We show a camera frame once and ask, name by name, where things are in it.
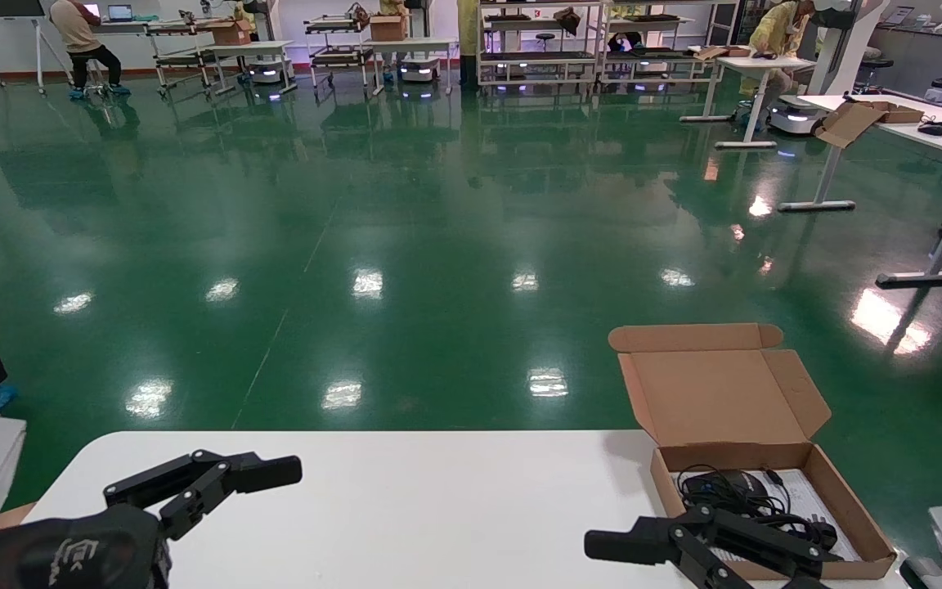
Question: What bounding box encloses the black covered left gripper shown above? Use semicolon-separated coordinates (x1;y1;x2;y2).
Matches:
0;450;304;589

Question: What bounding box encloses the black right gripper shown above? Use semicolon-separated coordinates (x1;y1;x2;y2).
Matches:
584;504;842;589

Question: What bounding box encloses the brown cardboard storage box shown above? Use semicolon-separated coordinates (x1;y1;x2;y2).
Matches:
608;323;899;582

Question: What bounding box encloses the open brown cardboard box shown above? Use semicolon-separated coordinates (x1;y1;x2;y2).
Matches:
814;98;926;148

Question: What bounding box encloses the white table with flat box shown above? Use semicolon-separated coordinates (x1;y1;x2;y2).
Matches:
680;47;815;151

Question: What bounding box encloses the black computer mouse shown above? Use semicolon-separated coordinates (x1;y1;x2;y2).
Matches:
684;469;766;501

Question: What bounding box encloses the white paper manual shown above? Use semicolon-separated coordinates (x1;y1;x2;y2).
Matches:
671;468;863;565

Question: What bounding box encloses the brown cardboard piece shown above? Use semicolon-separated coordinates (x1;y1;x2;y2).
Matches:
0;501;37;533

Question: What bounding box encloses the grey rounded robot part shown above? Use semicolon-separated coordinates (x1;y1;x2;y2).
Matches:
900;558;942;589

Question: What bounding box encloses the metal rack cart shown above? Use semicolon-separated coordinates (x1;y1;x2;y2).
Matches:
148;20;214;97
305;15;374;99

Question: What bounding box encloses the small white table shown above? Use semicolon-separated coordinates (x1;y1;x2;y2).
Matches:
363;37;457;97
208;41;298;95

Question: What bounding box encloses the seated person in beige shirt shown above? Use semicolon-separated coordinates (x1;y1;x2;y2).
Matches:
49;0;130;101

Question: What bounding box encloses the large white shelf rack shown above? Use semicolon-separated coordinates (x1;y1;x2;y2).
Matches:
602;0;738;87
475;0;603;91

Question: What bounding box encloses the white tall robot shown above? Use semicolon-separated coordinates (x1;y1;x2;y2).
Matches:
769;0;889;136

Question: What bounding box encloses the person in yellow coat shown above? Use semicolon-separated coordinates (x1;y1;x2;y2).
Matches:
456;0;482;89
749;0;815;124

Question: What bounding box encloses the black coiled cable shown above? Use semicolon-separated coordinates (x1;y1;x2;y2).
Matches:
675;465;840;551

